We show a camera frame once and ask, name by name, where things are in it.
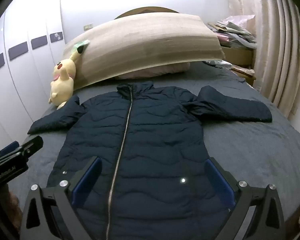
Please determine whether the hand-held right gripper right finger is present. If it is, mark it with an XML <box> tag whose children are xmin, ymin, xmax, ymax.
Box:
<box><xmin>205</xmin><ymin>157</ymin><xmax>287</xmax><ymax>240</ymax></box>

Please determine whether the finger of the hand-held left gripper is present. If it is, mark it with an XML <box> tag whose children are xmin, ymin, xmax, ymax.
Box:
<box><xmin>19</xmin><ymin>136</ymin><xmax>44</xmax><ymax>158</ymax></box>
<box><xmin>0</xmin><ymin>141</ymin><xmax>21</xmax><ymax>157</ymax></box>

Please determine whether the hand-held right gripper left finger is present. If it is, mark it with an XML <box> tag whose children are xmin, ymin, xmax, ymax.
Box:
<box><xmin>20</xmin><ymin>156</ymin><xmax>103</xmax><ymax>240</ymax></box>

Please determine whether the dark navy puffer jacket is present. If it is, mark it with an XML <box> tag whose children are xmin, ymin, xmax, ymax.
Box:
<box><xmin>27</xmin><ymin>81</ymin><xmax>273</xmax><ymax>240</ymax></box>

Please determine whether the person's left forearm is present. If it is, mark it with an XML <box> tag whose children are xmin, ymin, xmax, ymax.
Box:
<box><xmin>0</xmin><ymin>184</ymin><xmax>24</xmax><ymax>230</ymax></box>

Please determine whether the pile of clothes and bags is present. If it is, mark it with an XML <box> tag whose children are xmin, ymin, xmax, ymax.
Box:
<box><xmin>207</xmin><ymin>15</ymin><xmax>258</xmax><ymax>49</ymax></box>

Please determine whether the bed with grey sheet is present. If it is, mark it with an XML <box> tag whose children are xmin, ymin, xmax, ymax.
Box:
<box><xmin>9</xmin><ymin>60</ymin><xmax>300</xmax><ymax>240</ymax></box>

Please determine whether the yellow plush toy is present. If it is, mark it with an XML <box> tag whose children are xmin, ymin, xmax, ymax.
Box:
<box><xmin>48</xmin><ymin>40</ymin><xmax>90</xmax><ymax>110</ymax></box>

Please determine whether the green cloth item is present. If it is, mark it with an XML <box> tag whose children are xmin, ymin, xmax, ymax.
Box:
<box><xmin>74</xmin><ymin>39</ymin><xmax>90</xmax><ymax>50</ymax></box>

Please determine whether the light crumpled cloth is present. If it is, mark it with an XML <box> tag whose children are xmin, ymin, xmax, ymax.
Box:
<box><xmin>205</xmin><ymin>60</ymin><xmax>234</xmax><ymax>69</ymax></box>

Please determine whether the pink pillow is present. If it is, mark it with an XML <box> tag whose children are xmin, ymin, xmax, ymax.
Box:
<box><xmin>117</xmin><ymin>61</ymin><xmax>191</xmax><ymax>79</ymax></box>

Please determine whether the wooden nightstand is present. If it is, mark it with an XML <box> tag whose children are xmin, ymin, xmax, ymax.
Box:
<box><xmin>220</xmin><ymin>46</ymin><xmax>257</xmax><ymax>87</ymax></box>

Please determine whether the beige curtain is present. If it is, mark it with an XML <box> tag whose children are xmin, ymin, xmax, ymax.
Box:
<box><xmin>225</xmin><ymin>0</ymin><xmax>300</xmax><ymax>120</ymax></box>

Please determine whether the dark wooden headboard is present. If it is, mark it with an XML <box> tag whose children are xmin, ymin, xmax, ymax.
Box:
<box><xmin>114</xmin><ymin>6</ymin><xmax>180</xmax><ymax>20</ymax></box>

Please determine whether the white wardrobe with grey handles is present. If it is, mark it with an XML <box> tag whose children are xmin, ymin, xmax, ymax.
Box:
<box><xmin>0</xmin><ymin>0</ymin><xmax>65</xmax><ymax>155</ymax></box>

